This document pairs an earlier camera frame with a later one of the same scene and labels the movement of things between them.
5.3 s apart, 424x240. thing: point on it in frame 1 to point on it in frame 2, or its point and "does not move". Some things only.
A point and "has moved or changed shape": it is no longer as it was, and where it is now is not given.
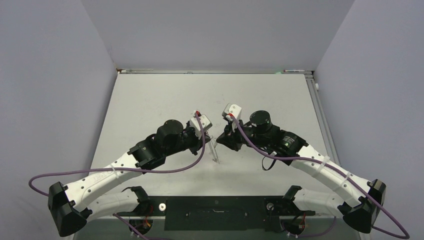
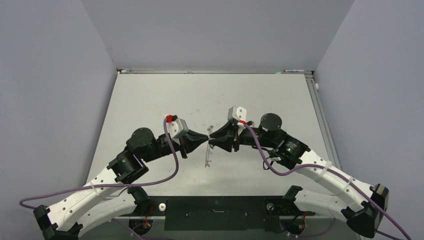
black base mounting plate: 224,213 does not move
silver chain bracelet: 212,144 has moved or changed shape
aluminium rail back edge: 158,71 does not move
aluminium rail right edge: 321,116 does not move
